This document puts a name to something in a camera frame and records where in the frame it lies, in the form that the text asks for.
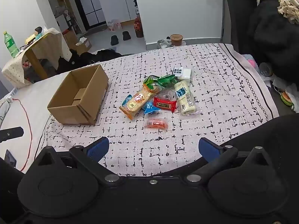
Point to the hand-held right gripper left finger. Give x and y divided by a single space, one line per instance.
99 148

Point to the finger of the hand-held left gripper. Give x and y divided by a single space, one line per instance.
11 134

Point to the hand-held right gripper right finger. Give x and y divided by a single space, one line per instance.
209 151

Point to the brown cardboard box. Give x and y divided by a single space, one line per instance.
67 113

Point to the blue snack packet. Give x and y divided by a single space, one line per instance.
127 101
150 108

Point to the long white bread packet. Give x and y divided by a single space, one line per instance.
185 98

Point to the orange sausage packet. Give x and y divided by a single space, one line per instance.
156 123

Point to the long orange biscuit packet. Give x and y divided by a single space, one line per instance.
139 100

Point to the red snack packet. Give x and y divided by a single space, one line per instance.
164 104

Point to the clear snack packet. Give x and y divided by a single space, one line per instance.
166 94

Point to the white rice cake packet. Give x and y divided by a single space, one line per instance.
185 73

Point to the green snack packet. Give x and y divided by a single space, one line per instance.
168 79
150 80

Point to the dark flat device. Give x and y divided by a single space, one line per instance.
10 158

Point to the beige pillow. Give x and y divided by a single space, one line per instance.
4 109

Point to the white black-patterned blanket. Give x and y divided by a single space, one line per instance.
210 121

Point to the white power strip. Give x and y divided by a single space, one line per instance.
8 95

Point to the plain white bed sheet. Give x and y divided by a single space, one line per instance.
37 93

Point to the green soda bottle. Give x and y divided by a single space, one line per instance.
10 44

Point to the black clothes pile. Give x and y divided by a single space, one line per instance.
93 57

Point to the burger toy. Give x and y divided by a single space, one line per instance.
286 99

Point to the pink soft item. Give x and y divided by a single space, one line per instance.
251 63

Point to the clear plastic cup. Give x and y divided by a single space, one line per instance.
265 69

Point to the table with dotted tablecloth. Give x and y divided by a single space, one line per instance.
50 42

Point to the carton with white paper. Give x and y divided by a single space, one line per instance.
80 44

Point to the small doll figurine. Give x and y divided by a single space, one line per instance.
38 31

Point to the black slipper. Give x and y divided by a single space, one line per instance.
115 40
126 35

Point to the brown lidded cup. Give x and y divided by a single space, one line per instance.
176 40

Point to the clear plastic bag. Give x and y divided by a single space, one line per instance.
163 43

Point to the pack of water bottles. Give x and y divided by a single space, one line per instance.
114 25

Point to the dark oil bottle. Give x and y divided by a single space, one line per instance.
138 29

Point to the cluttered shelf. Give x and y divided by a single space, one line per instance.
67 18

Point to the black fleece coat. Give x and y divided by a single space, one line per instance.
273 39

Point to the white cabinet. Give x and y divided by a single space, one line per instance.
116 4

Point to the beige shredded bundle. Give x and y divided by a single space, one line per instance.
288 7

